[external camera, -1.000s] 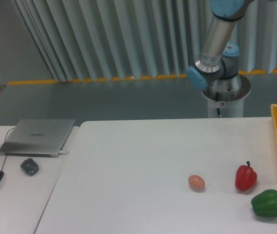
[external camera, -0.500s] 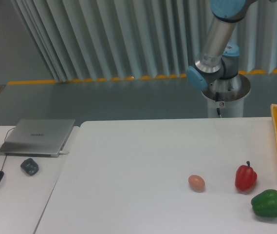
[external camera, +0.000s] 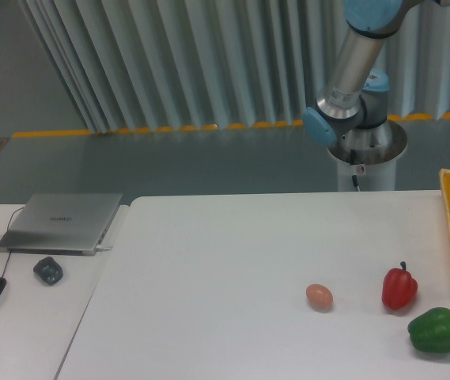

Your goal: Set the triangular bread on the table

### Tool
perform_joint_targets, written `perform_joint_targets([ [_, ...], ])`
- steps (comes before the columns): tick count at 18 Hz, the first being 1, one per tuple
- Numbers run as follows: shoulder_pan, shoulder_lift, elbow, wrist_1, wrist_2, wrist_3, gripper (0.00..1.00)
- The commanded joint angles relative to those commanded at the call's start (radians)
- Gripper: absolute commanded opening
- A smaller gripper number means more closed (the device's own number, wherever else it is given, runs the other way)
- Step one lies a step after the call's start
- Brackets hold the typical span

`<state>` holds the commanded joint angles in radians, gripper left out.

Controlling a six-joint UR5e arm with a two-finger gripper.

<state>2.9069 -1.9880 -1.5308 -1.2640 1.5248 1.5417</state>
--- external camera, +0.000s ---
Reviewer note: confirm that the green bell pepper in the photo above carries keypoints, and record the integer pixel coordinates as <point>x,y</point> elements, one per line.
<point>430,331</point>

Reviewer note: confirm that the small black case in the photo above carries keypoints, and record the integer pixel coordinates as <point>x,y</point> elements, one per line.
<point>48,271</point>

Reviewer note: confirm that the red bell pepper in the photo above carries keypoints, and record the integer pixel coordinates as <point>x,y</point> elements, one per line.
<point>399,288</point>

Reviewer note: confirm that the silver closed laptop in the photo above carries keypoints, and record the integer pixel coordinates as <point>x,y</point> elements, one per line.
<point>62,222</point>

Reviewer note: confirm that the brown egg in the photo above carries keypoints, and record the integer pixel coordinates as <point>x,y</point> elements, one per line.
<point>319,296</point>

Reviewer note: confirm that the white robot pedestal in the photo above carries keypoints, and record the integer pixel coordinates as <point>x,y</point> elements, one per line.
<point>366,159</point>

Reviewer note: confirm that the white folding partition screen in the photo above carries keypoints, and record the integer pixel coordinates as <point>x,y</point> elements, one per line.
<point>168,65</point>

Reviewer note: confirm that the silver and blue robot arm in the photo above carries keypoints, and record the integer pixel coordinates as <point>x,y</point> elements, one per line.
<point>355,71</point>

